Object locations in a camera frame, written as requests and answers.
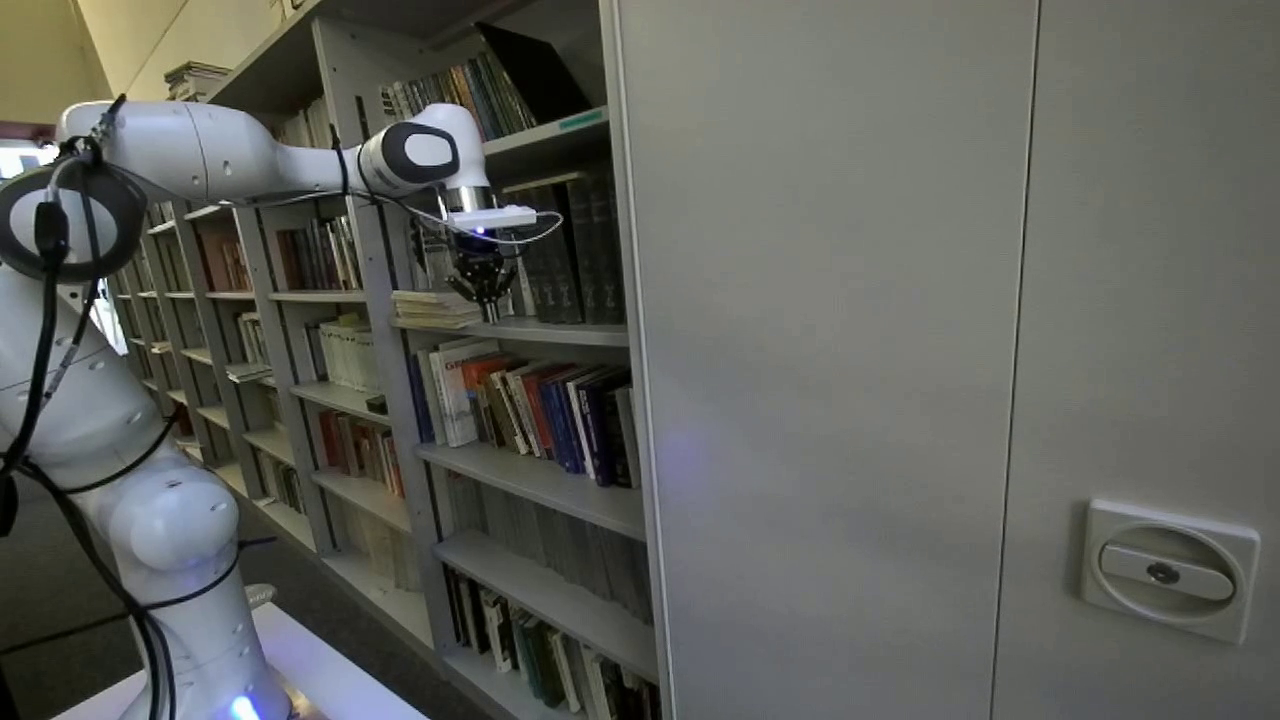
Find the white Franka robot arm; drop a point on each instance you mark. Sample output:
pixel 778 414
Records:
pixel 175 532

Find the dark green book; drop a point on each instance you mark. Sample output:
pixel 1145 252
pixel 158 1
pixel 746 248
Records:
pixel 543 666

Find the black volume numbered 3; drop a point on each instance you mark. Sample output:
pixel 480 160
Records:
pixel 556 261

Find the blue hardcover book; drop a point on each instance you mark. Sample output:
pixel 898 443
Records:
pixel 563 427

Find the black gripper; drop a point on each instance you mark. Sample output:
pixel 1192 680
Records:
pixel 480 264

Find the black volume numbered 2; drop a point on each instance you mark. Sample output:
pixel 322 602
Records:
pixel 543 264

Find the grey metal bookshelf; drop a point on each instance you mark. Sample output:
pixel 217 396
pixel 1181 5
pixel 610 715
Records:
pixel 287 322
pixel 801 332
pixel 175 362

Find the thick black book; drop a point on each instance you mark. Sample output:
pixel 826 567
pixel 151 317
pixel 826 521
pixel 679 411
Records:
pixel 610 435

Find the green shelf label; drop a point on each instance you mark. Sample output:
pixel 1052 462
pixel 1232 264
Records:
pixel 584 123

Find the white hardcover book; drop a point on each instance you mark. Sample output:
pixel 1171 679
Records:
pixel 456 402

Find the black volume numbered 5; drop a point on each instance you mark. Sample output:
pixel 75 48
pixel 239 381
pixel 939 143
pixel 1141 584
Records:
pixel 590 261

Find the grey storage box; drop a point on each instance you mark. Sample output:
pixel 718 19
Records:
pixel 197 80

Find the grey cabinet door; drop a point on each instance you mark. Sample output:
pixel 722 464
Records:
pixel 1160 264

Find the black volume numbered 4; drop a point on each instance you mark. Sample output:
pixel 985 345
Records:
pixel 574 261

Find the black leaning binder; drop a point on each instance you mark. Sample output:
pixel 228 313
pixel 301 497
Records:
pixel 535 75

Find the red hardcover book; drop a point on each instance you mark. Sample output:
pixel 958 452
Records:
pixel 537 414

